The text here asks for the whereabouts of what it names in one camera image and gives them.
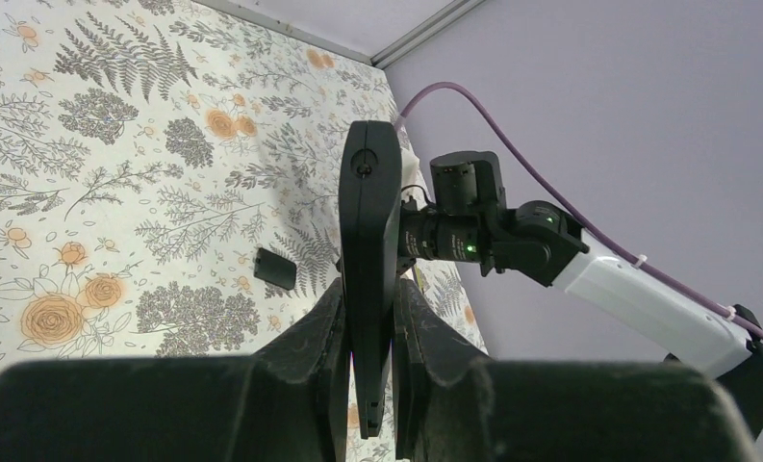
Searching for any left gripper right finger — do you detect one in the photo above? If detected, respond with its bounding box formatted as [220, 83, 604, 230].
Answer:
[393, 279, 763, 461]

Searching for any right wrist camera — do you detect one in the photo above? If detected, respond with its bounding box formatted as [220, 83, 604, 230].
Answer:
[400, 148, 422, 188]

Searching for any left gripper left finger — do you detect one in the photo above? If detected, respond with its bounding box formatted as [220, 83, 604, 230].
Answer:
[0, 280, 349, 461]

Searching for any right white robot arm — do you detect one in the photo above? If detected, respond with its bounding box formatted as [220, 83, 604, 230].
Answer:
[398, 151, 763, 436]

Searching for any black remote battery cover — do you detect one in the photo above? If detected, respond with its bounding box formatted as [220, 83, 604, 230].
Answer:
[254, 247, 297, 291]

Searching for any floral patterned mat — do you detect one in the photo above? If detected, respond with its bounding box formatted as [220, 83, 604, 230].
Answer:
[0, 0, 491, 462]

